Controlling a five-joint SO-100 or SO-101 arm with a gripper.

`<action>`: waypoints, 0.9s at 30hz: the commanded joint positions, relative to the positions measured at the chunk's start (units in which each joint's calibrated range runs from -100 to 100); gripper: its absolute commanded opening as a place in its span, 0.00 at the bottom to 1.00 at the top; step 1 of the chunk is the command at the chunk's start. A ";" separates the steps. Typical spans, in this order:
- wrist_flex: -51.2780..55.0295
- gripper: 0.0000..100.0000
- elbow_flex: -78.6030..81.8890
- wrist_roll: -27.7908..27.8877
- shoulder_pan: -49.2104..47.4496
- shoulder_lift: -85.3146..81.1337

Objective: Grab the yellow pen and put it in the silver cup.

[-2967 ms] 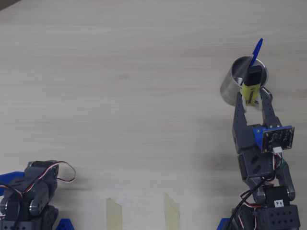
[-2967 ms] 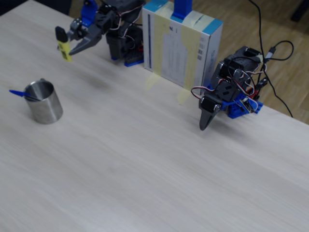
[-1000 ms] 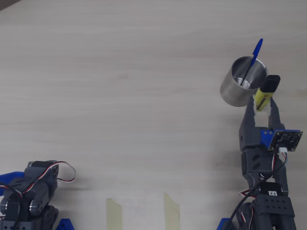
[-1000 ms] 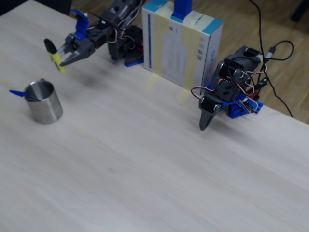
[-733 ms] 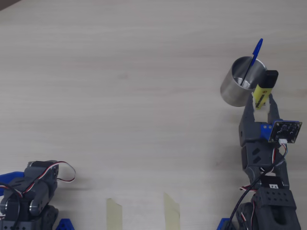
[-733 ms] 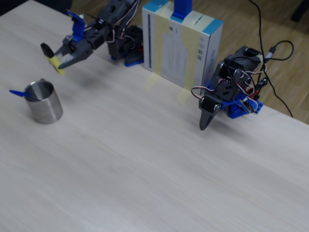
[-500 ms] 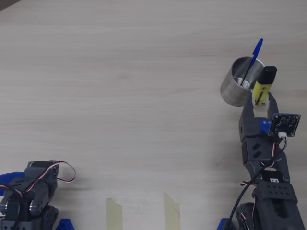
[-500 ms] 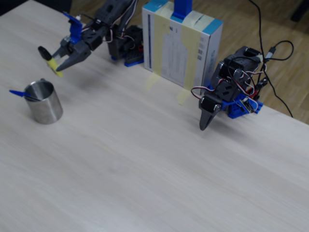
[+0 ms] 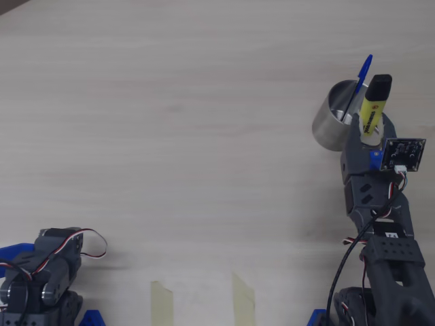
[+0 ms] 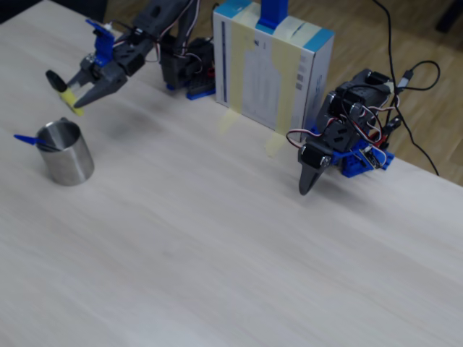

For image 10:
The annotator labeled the silver metal cup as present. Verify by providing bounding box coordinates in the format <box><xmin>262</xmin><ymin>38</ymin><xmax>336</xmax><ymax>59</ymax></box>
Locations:
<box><xmin>37</xmin><ymin>117</ymin><xmax>95</xmax><ymax>187</ymax></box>

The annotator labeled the grey idle gripper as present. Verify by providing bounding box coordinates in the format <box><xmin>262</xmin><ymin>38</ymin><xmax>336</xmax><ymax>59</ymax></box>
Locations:
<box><xmin>298</xmin><ymin>118</ymin><xmax>360</xmax><ymax>196</ymax></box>

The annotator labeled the blue base under camera arm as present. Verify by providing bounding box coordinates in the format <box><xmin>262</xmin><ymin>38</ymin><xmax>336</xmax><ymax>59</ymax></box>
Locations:
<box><xmin>165</xmin><ymin>82</ymin><xmax>218</xmax><ymax>100</ymax></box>

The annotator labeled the small controller circuit board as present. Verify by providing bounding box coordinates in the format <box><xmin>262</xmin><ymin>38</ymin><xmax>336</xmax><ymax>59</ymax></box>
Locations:
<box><xmin>357</xmin><ymin>146</ymin><xmax>387</xmax><ymax>170</ymax></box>

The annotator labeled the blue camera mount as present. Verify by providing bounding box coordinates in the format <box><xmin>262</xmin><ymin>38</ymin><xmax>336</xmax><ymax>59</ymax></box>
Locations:
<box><xmin>85</xmin><ymin>20</ymin><xmax>115</xmax><ymax>68</ymax></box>

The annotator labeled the grey robot arm with camera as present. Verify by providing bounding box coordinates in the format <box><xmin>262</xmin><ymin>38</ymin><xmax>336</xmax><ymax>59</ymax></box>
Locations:
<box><xmin>132</xmin><ymin>0</ymin><xmax>217</xmax><ymax>91</ymax></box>

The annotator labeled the black cable with USB plug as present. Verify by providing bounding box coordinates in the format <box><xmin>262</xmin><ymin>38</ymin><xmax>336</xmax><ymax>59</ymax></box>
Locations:
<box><xmin>396</xmin><ymin>60</ymin><xmax>441</xmax><ymax>91</ymax></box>

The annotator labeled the blue base under idle arm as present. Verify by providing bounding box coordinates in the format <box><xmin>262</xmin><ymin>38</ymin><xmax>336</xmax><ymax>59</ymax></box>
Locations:
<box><xmin>305</xmin><ymin>122</ymin><xmax>396</xmax><ymax>179</ymax></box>

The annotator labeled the thin black cable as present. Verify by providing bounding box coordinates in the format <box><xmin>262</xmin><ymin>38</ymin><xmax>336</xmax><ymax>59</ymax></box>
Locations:
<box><xmin>372</xmin><ymin>0</ymin><xmax>395</xmax><ymax>82</ymax></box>

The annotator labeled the black furniture foot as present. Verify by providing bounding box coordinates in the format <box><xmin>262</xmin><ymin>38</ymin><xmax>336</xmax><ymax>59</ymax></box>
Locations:
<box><xmin>436</xmin><ymin>0</ymin><xmax>463</xmax><ymax>33</ymax></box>

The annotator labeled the white and blue cardboard box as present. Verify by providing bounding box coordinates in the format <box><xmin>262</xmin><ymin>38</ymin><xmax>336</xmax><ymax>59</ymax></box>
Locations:
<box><xmin>212</xmin><ymin>0</ymin><xmax>336</xmax><ymax>142</ymax></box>

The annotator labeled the grey gripper with camera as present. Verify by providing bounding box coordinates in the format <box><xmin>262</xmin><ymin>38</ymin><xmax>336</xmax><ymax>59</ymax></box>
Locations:
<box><xmin>66</xmin><ymin>37</ymin><xmax>156</xmax><ymax>109</ymax></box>

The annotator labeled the black power cable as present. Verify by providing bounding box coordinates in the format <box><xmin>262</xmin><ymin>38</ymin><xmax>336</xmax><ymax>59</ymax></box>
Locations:
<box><xmin>383</xmin><ymin>92</ymin><xmax>441</xmax><ymax>177</ymax></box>

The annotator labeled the beige masking tape strip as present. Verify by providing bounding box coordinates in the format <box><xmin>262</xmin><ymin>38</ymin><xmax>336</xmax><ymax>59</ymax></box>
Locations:
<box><xmin>216</xmin><ymin>7</ymin><xmax>258</xmax><ymax>137</ymax></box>
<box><xmin>263</xmin><ymin>17</ymin><xmax>308</xmax><ymax>159</ymax></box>

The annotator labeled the red white black servo wire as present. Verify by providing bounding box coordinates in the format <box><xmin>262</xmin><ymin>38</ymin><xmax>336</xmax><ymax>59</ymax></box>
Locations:
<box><xmin>286</xmin><ymin>128</ymin><xmax>326</xmax><ymax>150</ymax></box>

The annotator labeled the yellow highlighter with black cap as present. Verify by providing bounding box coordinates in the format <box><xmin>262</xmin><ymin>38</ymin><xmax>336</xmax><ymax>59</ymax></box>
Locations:
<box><xmin>45</xmin><ymin>69</ymin><xmax>86</xmax><ymax>117</ymax></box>

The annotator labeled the blue ballpoint pen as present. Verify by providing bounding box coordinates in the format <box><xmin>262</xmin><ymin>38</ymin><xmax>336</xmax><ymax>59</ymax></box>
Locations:
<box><xmin>13</xmin><ymin>134</ymin><xmax>61</xmax><ymax>151</ymax></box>

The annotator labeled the blue camera post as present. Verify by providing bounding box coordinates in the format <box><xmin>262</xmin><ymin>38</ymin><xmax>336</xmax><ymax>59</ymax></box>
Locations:
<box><xmin>255</xmin><ymin>0</ymin><xmax>289</xmax><ymax>35</ymax></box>

